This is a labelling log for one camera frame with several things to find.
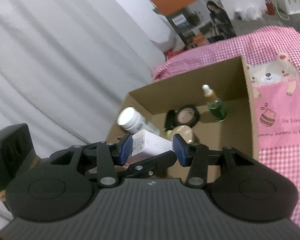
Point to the green dropper bottle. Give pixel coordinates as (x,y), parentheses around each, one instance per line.
(214,103)

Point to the orange Philips box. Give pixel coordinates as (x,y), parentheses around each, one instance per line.
(197,22)

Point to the red package on floor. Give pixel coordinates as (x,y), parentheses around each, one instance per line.
(171,53)

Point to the white plastic bag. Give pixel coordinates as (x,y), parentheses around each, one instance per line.
(250,14)

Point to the white rectangular box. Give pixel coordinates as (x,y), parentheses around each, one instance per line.
(147,145)

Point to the black tape roll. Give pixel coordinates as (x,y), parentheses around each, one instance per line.
(187,115)

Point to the white curtain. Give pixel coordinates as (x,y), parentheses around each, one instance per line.
(66,67)

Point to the red thermos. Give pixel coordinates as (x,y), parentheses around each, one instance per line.
(270,7)

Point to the pink checkered tablecloth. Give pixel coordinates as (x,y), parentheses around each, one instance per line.
(272,58)

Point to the gold lid cream jar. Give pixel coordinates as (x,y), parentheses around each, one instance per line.
(185,132)

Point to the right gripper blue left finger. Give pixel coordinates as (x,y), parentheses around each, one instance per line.
(93,163)

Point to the brown cardboard box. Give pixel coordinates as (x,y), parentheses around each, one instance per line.
(236,135)

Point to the white pill bottle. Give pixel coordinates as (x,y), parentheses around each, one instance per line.
(132,121)

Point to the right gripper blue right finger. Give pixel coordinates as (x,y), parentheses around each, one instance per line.
(199,157)

